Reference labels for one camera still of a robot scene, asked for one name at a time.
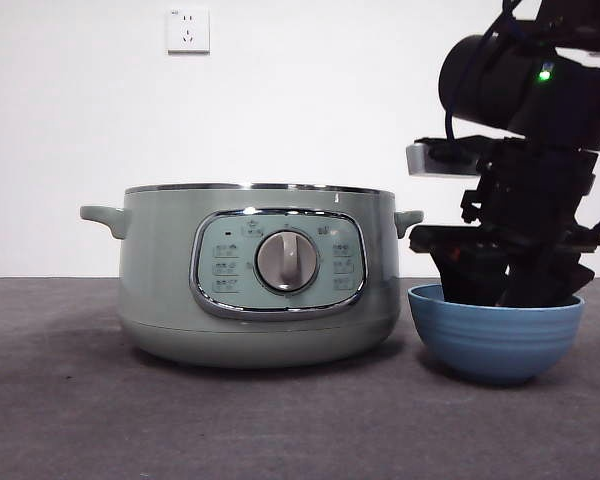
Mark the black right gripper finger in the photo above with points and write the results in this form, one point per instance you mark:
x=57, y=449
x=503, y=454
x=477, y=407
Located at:
x=545, y=282
x=467, y=280

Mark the pale green electric steamer pot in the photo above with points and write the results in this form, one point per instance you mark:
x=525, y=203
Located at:
x=170, y=280

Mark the blue bowl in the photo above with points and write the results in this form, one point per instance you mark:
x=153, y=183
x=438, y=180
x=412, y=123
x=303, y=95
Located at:
x=495, y=345

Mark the pale grey camera box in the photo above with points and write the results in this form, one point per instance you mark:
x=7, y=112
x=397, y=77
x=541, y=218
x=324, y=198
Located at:
x=420, y=160

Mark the white wall socket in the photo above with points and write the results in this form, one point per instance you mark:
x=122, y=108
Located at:
x=188, y=31

